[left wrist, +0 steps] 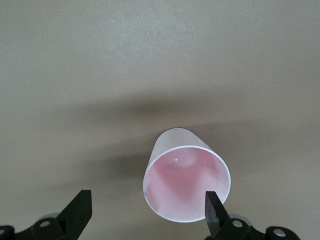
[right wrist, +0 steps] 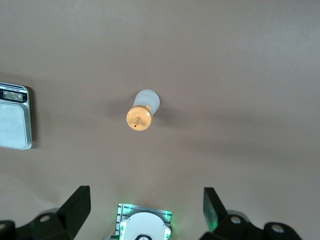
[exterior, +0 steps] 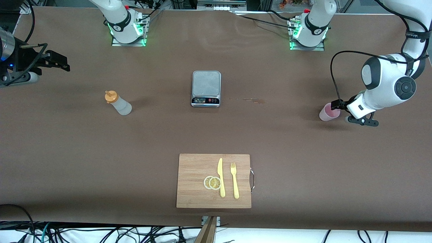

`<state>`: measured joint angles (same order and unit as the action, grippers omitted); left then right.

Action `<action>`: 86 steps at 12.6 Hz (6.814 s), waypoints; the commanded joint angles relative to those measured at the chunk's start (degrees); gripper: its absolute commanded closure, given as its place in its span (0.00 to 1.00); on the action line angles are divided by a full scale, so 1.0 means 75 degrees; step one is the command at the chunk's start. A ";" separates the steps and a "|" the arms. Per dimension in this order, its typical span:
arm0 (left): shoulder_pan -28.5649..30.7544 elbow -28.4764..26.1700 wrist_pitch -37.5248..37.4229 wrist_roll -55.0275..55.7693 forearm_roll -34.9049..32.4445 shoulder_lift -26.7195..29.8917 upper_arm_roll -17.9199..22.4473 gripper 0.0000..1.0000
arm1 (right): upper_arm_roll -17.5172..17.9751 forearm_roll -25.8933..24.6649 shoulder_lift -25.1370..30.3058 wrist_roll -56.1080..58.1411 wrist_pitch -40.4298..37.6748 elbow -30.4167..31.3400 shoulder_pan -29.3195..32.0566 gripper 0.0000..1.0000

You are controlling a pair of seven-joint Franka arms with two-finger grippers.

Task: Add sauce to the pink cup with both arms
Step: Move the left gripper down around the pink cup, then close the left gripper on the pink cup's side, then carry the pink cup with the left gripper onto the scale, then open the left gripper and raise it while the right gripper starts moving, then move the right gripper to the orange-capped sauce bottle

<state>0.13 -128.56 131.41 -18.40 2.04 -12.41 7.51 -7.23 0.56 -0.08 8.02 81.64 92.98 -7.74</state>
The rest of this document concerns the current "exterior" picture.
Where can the silver digital kitchen scale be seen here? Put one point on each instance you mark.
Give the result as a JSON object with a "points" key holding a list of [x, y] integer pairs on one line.
{"points": [[202, 84]]}

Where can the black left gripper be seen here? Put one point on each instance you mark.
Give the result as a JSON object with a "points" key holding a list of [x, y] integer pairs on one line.
{"points": [[341, 103]]}

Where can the grey power strip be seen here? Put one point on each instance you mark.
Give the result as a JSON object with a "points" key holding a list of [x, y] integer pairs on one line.
{"points": [[219, 6]]}

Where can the yellow lemon slice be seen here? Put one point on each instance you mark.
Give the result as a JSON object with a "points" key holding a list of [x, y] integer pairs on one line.
{"points": [[205, 182], [215, 183]]}

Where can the aluminium frame profile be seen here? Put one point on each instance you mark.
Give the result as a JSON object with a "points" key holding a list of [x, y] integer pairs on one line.
{"points": [[25, 8]]}

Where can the yellow plastic fork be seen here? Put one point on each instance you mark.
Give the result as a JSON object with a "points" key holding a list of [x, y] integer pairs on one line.
{"points": [[235, 185]]}

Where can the yellow plastic knife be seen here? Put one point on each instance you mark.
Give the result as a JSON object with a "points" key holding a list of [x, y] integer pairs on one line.
{"points": [[221, 175]]}

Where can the clear orange-capped sauce bottle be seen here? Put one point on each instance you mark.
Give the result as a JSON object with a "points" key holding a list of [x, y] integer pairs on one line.
{"points": [[121, 107]]}

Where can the wooden strut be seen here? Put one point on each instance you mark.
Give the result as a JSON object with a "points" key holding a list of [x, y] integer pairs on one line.
{"points": [[207, 233]]}

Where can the brown table cover sheet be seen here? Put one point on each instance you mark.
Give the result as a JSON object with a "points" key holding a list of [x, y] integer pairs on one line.
{"points": [[101, 168]]}

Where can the grey metal arm base plate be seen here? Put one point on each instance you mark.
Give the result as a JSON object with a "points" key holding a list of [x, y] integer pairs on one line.
{"points": [[303, 49], [116, 44]]}

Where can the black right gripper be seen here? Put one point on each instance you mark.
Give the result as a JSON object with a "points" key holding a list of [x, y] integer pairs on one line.
{"points": [[26, 58]]}

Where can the pink plastic cup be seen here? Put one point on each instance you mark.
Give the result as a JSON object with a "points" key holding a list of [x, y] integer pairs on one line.
{"points": [[325, 114]]}

